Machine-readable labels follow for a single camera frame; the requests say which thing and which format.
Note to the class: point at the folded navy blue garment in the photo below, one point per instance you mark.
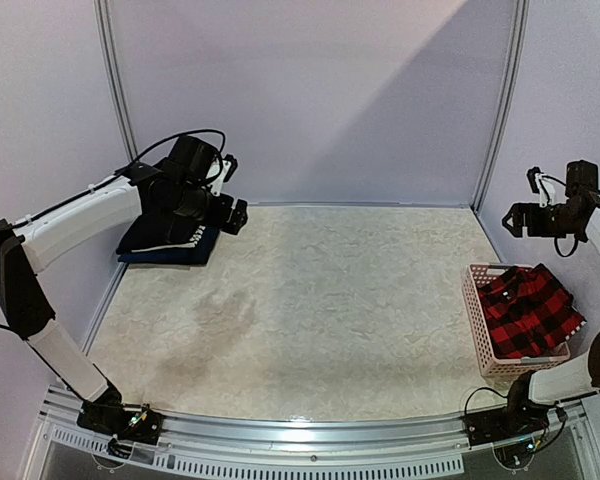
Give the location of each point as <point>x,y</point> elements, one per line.
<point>195,253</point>

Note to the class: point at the left aluminium corner post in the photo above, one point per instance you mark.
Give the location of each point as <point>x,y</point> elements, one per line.
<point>104,21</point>

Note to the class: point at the aluminium corner post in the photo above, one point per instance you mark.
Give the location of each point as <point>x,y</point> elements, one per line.
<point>505,99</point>
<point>104,21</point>

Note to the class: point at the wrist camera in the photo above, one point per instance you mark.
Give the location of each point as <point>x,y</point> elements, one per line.
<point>220,172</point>
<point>540,185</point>

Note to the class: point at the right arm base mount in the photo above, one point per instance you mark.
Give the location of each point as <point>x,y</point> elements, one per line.
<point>509,422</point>

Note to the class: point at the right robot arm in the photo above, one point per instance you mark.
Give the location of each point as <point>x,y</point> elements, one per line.
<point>535,393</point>

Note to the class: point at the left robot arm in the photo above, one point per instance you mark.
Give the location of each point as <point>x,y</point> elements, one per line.
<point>167,207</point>

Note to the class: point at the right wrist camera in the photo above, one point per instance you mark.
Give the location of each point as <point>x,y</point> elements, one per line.
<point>540,185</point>

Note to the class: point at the red black plaid shirt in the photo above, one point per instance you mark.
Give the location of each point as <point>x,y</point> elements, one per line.
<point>528,313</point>

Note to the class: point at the right aluminium corner post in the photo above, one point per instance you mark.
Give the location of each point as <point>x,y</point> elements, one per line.
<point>505,99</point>

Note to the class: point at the aluminium front rail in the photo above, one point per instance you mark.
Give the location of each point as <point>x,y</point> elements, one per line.
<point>201,447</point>

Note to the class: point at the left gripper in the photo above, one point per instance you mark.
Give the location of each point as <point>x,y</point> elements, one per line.
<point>219,218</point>

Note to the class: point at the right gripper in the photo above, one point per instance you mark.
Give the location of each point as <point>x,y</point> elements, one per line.
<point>525,220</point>

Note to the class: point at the pink plastic laundry basket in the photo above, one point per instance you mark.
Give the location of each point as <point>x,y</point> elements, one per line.
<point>491,367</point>

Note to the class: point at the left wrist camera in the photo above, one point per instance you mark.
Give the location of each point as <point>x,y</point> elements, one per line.
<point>220,172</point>

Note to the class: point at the folded black garment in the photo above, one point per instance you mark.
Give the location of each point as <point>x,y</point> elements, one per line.
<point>155,231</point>

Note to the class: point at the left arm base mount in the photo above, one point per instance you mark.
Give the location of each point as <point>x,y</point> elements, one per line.
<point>137,423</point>

